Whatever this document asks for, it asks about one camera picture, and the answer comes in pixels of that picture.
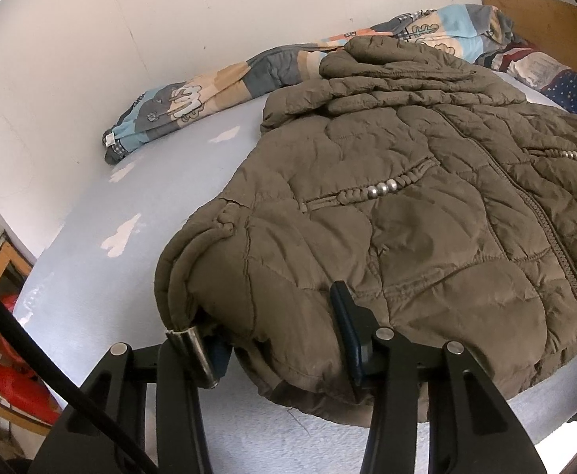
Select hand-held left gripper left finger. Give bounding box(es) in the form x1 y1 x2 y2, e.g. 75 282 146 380
30 327 232 474

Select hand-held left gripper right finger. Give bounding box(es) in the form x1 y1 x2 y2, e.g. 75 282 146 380
330 280 541 474

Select olive puffer jacket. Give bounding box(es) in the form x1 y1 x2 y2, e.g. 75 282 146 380
154 34 577 428

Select red box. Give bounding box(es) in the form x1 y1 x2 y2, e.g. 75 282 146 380
0 355 59 425

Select wooden shelf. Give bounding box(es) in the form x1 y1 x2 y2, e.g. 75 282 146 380
0 229 62 435

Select patchwork cartoon print quilt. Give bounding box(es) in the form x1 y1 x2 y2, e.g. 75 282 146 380
102 4 526 166

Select navy star striped pillow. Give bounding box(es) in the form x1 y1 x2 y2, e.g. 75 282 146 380
476 42 577 126

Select wooden headboard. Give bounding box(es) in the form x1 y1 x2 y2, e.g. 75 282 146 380
481 0 577 85

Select black cable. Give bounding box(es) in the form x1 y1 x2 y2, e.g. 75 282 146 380
0 264 158 474

